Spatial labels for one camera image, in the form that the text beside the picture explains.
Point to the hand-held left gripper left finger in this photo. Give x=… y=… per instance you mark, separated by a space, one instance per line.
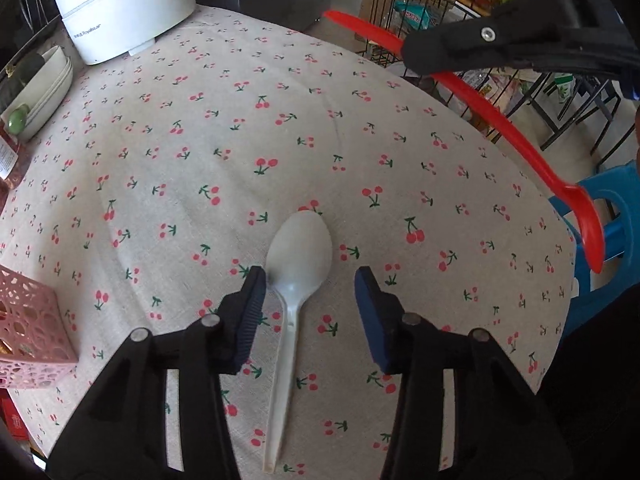
x=252 y=310

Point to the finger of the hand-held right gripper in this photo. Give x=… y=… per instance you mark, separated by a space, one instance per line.
x=460 y=50

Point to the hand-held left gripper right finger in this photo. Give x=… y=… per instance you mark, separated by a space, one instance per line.
x=372 y=320

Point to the white plastic spoon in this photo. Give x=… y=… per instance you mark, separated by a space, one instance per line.
x=300 y=250

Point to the red plastic spoon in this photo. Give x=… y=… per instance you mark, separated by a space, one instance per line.
x=500 y=120

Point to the pink plastic basket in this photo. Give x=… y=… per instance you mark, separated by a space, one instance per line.
x=30 y=325

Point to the teal snack packet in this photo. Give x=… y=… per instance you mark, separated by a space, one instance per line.
x=417 y=14

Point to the blue plastic stool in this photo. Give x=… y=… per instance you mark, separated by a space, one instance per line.
x=610 y=200

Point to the cherry print tablecloth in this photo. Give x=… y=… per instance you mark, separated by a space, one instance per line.
x=200 y=135

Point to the large glass jar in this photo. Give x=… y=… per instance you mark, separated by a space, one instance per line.
x=7 y=160

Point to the stack of white bowls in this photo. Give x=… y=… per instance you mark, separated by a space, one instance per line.
x=47 y=90

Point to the small green knob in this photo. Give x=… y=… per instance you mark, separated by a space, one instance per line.
x=18 y=119

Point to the white electric pot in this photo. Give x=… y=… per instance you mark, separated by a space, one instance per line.
x=120 y=15

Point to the dark green squash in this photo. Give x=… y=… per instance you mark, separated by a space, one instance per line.
x=27 y=65

